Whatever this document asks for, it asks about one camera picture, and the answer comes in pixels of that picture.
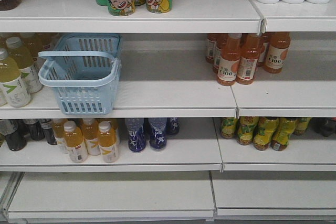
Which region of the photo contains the blue sports drink bottle rear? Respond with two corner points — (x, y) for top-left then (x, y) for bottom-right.
(166, 118), (180, 135)

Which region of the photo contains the orange juice bottle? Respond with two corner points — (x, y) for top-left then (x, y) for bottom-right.
(217, 33), (242, 86)
(263, 31), (291, 73)
(236, 33), (260, 85)

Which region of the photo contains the blue sports drink bottle left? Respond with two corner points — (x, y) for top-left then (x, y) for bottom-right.
(125, 118), (146, 153)

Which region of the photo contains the yellow vitamin drink bottle front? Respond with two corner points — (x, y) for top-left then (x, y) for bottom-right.
(64, 121), (88, 163)

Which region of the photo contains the blue sports drink bottle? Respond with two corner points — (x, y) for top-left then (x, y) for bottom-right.
(125, 118), (146, 153)
(166, 118), (180, 135)
(149, 118), (167, 151)

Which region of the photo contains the blue sports drink bottle middle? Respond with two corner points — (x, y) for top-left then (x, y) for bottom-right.
(149, 118), (167, 151)

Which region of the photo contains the white metal shelf unit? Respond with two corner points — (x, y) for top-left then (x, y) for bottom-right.
(1, 0), (335, 223)

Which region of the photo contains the pale yellow drink bottle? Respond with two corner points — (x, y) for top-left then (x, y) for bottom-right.
(1, 48), (31, 108)
(5, 37), (43, 93)

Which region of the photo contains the orange juice bottle far right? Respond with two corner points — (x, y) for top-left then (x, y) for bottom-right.
(263, 31), (291, 73)

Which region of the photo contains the orange juice bottle front left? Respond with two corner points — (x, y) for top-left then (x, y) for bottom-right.
(217, 33), (242, 86)

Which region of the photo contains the dark tea bottle black cap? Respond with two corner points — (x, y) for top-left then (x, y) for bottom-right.
(1, 119), (26, 151)

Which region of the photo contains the dark cola bottle red label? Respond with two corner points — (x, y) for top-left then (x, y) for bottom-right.
(313, 118), (335, 137)

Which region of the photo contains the orange juice bottle front right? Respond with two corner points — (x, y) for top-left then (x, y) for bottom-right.
(236, 33), (260, 85)

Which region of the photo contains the light blue plastic basket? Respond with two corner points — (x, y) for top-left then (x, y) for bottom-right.
(38, 33), (123, 116)

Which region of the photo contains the yellow vitamin drink bottle right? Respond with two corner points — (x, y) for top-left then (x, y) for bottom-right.
(98, 121), (119, 163)

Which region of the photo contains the yellow vitamin drink bottle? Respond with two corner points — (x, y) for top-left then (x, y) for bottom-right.
(98, 121), (119, 163)
(64, 121), (88, 163)

